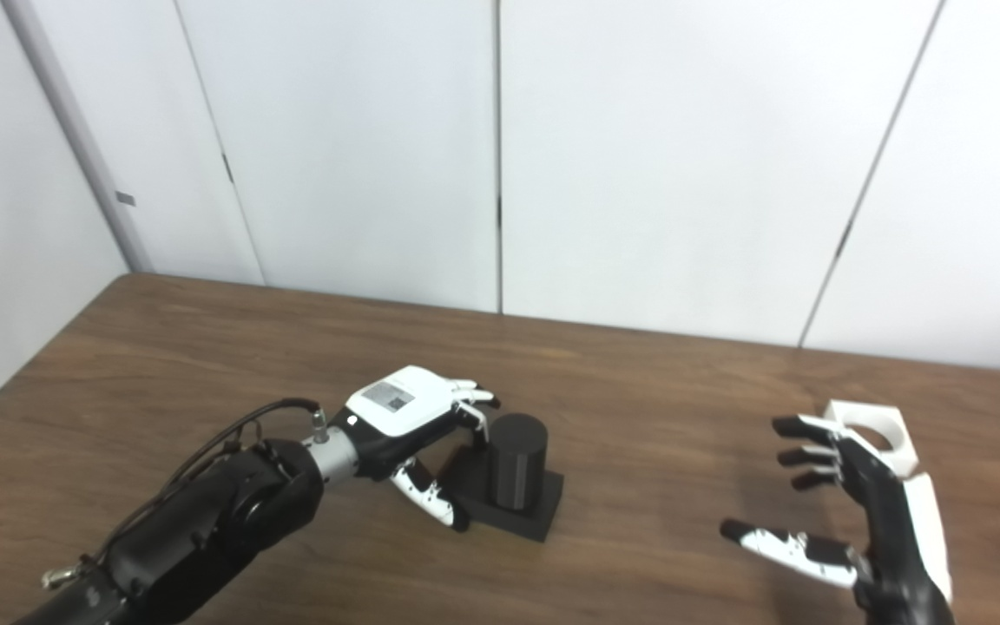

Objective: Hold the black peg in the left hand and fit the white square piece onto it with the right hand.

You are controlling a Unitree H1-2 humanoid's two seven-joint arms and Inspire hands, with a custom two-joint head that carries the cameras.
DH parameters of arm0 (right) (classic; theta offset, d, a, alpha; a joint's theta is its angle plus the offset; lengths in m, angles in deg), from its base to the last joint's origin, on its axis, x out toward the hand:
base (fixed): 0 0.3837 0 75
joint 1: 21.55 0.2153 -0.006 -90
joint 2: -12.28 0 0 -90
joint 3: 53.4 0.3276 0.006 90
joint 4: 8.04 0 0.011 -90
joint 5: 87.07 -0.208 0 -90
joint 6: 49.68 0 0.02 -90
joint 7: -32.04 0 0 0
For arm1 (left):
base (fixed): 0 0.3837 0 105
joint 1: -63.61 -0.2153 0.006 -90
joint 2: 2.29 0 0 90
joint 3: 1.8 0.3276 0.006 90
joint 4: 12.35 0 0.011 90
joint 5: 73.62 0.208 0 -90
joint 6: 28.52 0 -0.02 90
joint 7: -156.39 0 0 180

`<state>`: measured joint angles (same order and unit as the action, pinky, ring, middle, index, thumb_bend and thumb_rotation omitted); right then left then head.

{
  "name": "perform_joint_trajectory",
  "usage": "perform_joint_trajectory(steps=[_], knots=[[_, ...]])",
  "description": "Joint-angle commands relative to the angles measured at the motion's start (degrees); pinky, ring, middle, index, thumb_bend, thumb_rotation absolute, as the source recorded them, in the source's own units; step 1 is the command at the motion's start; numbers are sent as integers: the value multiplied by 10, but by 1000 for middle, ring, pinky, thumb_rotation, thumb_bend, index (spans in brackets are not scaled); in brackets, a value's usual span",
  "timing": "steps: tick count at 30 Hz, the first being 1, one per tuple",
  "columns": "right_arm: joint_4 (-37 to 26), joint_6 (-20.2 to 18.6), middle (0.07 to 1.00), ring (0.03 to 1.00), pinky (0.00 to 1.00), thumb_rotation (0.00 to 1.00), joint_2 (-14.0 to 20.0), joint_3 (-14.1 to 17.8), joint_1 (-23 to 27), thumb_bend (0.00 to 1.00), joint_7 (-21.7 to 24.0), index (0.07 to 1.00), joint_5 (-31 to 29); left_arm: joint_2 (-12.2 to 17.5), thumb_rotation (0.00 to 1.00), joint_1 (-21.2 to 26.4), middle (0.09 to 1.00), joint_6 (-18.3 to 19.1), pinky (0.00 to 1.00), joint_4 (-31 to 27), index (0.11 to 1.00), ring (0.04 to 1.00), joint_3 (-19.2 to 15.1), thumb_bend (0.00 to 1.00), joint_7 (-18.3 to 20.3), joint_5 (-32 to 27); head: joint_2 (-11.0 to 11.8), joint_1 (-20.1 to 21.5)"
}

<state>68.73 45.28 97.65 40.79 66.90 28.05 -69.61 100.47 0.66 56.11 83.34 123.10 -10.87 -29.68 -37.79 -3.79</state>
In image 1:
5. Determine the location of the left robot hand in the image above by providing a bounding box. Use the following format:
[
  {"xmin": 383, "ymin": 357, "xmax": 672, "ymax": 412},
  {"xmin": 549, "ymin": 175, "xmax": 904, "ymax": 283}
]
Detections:
[{"xmin": 345, "ymin": 365, "xmax": 501, "ymax": 532}]

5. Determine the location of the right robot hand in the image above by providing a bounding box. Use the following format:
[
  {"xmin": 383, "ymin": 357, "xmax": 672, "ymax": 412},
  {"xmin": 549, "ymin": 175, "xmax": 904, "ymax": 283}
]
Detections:
[{"xmin": 720, "ymin": 414, "xmax": 957, "ymax": 625}]

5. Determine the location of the white square piece with hole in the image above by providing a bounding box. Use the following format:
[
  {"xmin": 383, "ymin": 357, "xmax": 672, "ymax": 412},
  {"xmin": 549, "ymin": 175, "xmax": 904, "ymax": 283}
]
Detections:
[{"xmin": 821, "ymin": 399, "xmax": 915, "ymax": 480}]

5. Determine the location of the black cylindrical peg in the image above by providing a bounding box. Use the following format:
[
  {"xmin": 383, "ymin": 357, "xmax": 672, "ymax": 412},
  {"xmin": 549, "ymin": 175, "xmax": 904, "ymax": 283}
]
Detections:
[{"xmin": 439, "ymin": 413, "xmax": 565, "ymax": 543}]

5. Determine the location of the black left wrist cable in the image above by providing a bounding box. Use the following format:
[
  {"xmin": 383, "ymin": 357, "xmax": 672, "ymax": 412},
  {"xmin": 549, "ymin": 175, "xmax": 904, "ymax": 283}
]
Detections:
[{"xmin": 92, "ymin": 398, "xmax": 327, "ymax": 556}]

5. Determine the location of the grey wall post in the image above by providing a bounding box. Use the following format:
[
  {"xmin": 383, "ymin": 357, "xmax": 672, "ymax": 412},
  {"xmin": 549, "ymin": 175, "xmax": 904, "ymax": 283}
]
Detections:
[{"xmin": 1, "ymin": 0, "xmax": 154, "ymax": 274}]

